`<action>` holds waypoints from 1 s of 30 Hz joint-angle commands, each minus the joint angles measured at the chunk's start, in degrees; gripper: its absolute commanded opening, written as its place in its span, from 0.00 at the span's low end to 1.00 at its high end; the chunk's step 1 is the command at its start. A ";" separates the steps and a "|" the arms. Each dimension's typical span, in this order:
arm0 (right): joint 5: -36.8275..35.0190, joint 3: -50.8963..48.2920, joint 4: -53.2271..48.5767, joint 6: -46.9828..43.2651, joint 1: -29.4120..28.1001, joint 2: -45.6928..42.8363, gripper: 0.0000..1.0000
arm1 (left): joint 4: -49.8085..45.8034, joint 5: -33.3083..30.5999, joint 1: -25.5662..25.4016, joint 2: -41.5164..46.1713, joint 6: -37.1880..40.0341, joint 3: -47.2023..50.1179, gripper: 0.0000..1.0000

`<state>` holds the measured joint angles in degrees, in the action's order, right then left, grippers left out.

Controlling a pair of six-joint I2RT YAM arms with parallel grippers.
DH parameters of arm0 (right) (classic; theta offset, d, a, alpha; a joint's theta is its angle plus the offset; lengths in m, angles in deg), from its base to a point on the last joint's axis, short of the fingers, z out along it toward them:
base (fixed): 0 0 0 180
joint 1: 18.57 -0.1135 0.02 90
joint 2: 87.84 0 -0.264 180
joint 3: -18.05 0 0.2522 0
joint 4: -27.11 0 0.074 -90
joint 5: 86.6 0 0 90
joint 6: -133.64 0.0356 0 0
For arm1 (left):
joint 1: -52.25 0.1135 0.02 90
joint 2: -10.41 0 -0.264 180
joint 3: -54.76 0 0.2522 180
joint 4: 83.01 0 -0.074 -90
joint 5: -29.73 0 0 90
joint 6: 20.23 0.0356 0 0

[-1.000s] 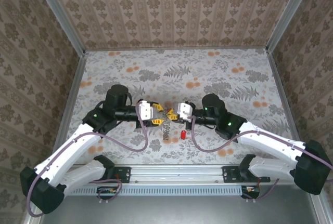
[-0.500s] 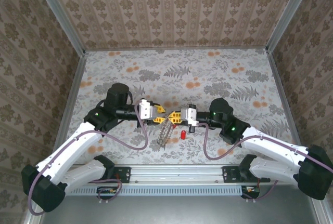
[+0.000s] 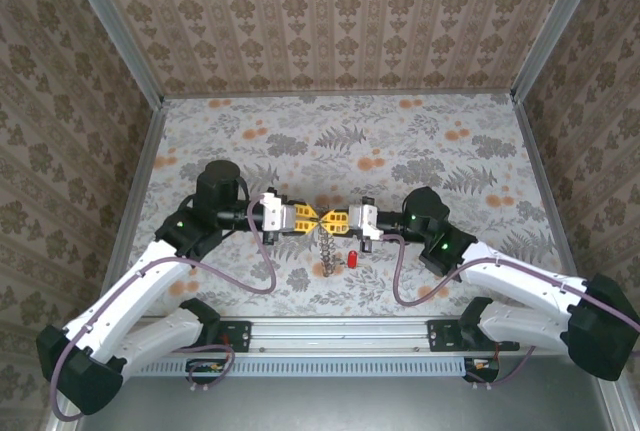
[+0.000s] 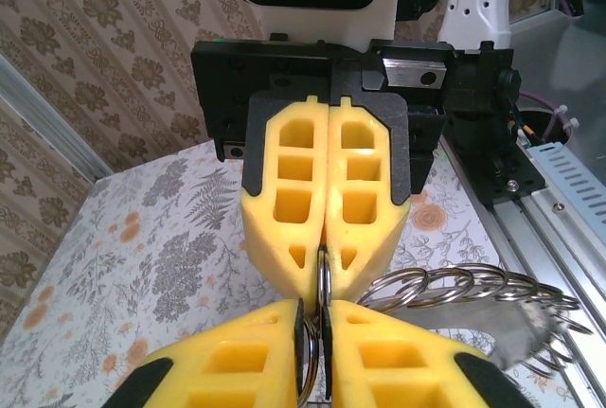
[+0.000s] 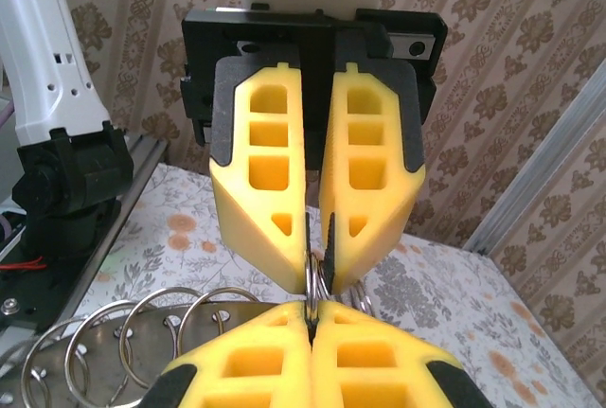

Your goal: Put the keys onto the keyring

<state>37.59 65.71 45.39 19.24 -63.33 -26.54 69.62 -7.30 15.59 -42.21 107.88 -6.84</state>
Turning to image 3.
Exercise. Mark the red key tag white label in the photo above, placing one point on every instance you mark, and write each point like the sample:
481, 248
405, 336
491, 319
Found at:
353, 259

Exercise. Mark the grey metal sheet panel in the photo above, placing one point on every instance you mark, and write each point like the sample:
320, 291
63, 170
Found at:
350, 406

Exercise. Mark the aluminium table side bar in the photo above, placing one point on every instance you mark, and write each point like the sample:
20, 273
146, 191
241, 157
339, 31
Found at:
145, 176
537, 176

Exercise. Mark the aluminium frame post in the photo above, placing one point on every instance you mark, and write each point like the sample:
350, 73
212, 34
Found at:
112, 31
560, 26

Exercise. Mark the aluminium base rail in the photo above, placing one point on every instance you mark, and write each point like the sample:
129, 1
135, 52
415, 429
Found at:
340, 333

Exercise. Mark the aluminium frame bar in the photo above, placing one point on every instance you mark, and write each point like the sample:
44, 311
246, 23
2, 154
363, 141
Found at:
70, 427
620, 406

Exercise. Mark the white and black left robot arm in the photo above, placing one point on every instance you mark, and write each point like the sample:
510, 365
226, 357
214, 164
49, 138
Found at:
135, 286

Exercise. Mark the aluminium table end bar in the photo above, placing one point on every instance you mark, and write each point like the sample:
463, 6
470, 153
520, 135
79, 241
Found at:
340, 94

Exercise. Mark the floral patterned table cover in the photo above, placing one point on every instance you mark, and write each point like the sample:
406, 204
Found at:
325, 121

